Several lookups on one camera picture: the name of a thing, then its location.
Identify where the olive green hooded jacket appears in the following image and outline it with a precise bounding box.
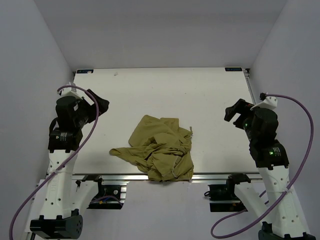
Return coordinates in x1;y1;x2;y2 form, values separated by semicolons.
109;115;194;182

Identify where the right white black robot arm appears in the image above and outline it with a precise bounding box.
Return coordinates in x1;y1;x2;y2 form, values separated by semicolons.
224;96;315;240

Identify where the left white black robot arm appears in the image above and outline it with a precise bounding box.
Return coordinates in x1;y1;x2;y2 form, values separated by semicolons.
29;86;110;240

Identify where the left blue table label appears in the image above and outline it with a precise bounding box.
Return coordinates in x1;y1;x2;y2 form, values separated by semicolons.
76;69;94;74

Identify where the blue table label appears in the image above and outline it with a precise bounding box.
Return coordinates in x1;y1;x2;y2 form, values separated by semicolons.
76;69;94;74
224;67;243;72

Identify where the right blue table label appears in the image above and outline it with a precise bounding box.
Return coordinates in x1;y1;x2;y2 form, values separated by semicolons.
224;67;243;72

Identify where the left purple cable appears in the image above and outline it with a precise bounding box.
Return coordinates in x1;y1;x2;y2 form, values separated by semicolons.
8;84;101;240

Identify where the purple cable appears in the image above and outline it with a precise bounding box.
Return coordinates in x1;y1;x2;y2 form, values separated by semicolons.
8;84;101;240
210;93;315;238

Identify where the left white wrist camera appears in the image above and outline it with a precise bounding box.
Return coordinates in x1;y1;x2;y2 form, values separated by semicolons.
57;86;82;99

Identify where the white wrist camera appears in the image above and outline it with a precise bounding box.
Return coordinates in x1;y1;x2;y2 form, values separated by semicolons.
250;92;278;111
57;86;82;99

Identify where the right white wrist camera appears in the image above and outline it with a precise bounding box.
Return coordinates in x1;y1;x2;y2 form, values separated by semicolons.
250;92;278;111

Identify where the aluminium table front rail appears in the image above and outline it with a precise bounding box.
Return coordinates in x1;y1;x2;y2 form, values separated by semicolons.
72;173;262;181

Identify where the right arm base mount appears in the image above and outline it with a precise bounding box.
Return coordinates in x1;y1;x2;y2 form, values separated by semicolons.
203;173;251;213

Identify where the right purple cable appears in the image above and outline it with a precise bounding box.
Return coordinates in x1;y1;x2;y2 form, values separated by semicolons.
210;93;315;238

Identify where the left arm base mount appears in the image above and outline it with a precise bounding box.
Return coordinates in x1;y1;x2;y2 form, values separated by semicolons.
88;176;127;210

